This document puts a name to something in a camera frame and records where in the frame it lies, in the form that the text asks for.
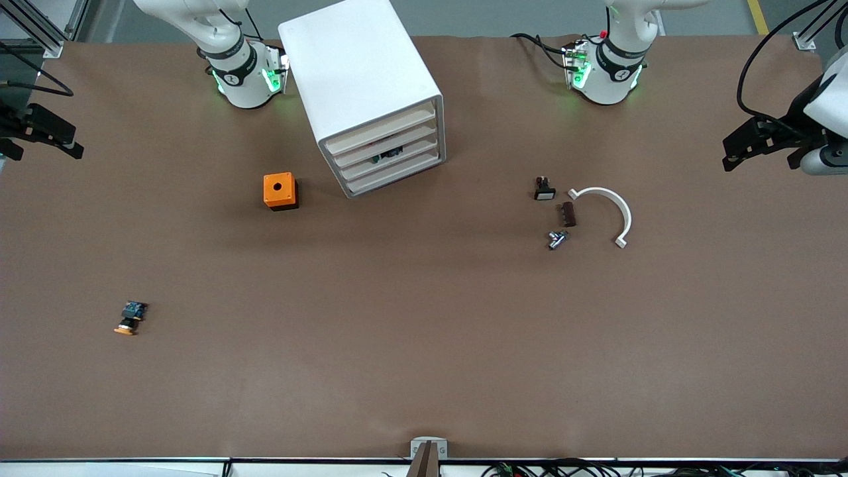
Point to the silver metal fitting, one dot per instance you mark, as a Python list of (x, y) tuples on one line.
[(556, 240)]

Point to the black switch with white face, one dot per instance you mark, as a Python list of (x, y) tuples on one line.
[(544, 191)]

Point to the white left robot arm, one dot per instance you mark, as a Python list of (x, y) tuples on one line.
[(613, 76)]

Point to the white curved plastic clip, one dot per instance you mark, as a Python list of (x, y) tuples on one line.
[(613, 199)]

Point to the aluminium frame profile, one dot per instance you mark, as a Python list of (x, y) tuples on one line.
[(40, 26), (811, 36)]

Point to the dark green electronic part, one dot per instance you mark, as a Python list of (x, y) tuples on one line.
[(387, 156)]

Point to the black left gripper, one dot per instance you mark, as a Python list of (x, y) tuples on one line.
[(797, 114)]

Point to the orange box with hole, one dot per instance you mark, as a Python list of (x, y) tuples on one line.
[(278, 189)]

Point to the grey mount bracket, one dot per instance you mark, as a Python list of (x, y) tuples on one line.
[(417, 445)]

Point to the brown terminal block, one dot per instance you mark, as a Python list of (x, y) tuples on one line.
[(566, 214)]

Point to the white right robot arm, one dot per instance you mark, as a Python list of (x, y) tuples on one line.
[(242, 79)]

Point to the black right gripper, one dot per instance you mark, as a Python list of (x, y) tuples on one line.
[(20, 119)]

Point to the brown camera post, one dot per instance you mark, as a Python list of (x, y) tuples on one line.
[(425, 464)]

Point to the white drawer cabinet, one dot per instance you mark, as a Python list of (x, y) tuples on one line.
[(351, 66)]

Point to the yellow cap push button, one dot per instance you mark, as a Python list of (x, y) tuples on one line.
[(130, 317)]

